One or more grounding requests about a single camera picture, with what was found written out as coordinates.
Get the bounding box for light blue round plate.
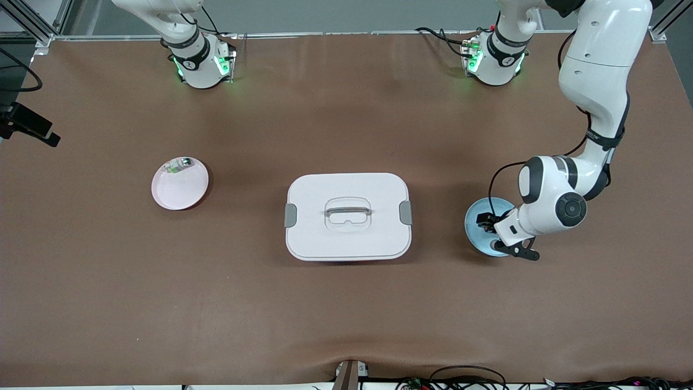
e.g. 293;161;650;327
464;197;519;257

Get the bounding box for white lidded storage box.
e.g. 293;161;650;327
284;173;413;263

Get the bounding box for pink round plate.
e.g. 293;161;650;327
151;157;210;211

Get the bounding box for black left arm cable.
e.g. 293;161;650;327
488;30;593;217

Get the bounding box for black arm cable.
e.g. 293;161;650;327
0;48;43;93
488;30;593;217

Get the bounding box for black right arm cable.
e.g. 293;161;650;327
0;48;43;93

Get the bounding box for black left camera bracket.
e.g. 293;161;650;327
495;237;541;262

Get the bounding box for aluminium frame post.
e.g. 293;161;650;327
0;0;74;47
650;0;693;44

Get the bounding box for black cable tangle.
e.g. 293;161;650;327
395;366;693;390

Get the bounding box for black left base cables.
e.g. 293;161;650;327
416;26;474;57

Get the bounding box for black base cables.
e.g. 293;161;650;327
196;4;239;38
416;26;474;57

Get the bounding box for black right base cables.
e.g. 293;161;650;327
196;4;239;38

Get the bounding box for grey brown stand post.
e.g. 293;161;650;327
332;359;370;390

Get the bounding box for silver table edge rail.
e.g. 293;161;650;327
51;30;666;42

